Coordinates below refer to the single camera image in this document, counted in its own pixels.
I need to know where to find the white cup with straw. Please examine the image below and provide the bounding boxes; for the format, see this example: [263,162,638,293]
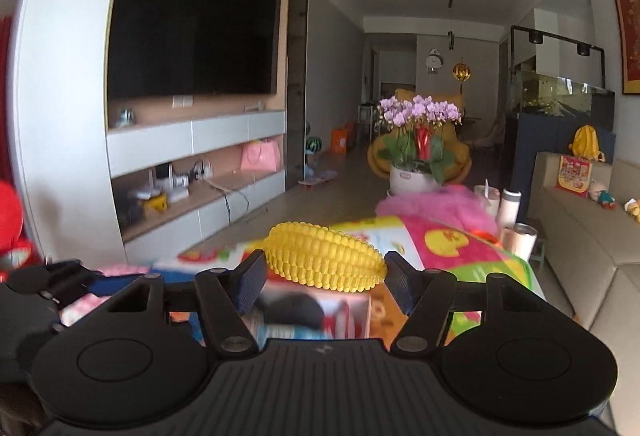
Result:
[472,180,501,218]

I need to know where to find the red plush toy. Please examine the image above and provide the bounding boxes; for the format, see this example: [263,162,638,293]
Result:
[0,180,39,283]

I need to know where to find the yellow backpack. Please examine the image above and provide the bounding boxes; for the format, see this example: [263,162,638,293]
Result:
[569,124,606,163]

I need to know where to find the white bottle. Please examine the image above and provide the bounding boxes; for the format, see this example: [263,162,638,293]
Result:
[496,188,522,233]

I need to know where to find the glass fish tank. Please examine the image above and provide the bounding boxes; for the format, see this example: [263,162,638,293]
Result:
[507,25,617,189]

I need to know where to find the colourful printed blanket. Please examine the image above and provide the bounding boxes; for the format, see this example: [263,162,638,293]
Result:
[60,211,576,352]

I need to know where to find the small plush doll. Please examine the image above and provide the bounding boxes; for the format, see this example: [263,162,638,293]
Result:
[588,181,619,212]

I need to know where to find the black flat television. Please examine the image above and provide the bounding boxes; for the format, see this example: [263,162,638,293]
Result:
[107,0,282,103]

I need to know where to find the white electronic devices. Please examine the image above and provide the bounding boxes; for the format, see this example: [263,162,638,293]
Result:
[130,161,213,204]

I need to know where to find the white flower pot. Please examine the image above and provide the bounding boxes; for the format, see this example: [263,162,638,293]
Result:
[388,165,442,196]

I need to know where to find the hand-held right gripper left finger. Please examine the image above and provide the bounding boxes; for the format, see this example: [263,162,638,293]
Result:
[106,249,269,360]

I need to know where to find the beige sofa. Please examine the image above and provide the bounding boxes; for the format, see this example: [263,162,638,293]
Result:
[520,151,640,436]

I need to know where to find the pink tumbler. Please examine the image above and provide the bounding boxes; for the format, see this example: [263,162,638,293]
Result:
[501,223,539,263]

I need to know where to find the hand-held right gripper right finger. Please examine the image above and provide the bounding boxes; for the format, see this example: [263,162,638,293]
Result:
[384,251,547,359]

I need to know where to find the white television wall cabinet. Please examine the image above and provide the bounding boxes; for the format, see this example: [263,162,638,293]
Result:
[15,0,312,258]

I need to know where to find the pink paper bag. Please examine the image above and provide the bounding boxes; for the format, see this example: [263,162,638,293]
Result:
[241,139,282,172]

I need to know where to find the pink cardboard box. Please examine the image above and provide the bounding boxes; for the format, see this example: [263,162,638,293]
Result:
[250,287,373,343]

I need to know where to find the purple orchid plant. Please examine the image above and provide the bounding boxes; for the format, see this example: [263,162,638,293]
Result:
[375,95,464,185]

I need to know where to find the yellow toy corn cob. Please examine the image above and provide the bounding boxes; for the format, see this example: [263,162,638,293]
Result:
[263,222,388,293]

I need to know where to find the red framed wall picture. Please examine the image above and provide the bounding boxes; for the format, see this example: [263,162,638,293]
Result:
[610,0,640,96]

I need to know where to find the pink fluffy blanket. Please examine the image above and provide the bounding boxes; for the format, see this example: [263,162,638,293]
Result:
[375,185,501,238]

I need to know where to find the skateboard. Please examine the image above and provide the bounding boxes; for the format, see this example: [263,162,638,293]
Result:
[298,170,339,190]

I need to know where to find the red printed gift bag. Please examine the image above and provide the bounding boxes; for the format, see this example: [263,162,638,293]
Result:
[556,154,595,200]

